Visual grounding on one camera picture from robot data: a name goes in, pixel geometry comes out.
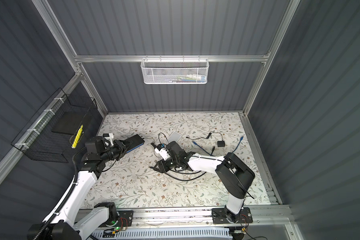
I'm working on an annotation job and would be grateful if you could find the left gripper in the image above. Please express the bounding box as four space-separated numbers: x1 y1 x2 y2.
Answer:
100 139 131 164

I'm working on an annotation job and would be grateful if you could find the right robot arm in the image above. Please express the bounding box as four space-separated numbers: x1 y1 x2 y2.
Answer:
151 141 255 223

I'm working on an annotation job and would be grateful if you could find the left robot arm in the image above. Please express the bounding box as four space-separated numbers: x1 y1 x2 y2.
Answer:
27 135 132 240

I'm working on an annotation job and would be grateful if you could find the white flat box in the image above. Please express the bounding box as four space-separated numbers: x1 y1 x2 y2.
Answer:
168 132 182 143

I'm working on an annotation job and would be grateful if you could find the yellow item in basket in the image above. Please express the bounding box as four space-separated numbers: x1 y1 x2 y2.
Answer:
71 125 84 149

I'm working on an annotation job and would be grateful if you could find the black pad in basket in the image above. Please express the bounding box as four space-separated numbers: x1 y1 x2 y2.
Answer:
52 112 89 135

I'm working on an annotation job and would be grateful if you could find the long black cable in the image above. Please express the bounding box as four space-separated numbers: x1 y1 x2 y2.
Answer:
164 170 207 182

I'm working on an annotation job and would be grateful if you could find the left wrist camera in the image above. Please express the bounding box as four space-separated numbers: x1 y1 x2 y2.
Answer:
103 133 114 146

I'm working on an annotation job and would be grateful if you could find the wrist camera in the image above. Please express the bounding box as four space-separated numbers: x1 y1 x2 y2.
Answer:
155 144 170 161
103 133 114 146

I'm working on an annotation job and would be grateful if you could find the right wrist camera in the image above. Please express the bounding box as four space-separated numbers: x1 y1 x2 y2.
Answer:
155 144 170 161

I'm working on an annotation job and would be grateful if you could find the black wire wall basket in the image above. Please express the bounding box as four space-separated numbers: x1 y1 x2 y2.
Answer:
11 88 98 163

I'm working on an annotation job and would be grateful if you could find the blue ethernet cable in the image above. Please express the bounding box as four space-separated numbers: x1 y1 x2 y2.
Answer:
192 135 244 157

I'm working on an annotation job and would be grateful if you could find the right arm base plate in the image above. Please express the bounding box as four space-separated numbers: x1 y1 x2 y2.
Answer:
212 207 253 225

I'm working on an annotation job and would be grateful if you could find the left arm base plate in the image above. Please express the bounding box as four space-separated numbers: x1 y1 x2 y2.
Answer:
99 210 134 228

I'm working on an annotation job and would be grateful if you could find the white ventilated cable duct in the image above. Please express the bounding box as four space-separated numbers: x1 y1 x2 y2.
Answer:
92 227 233 240

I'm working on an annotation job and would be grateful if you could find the white mesh wall basket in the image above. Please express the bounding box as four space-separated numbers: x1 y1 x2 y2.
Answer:
141 59 210 85

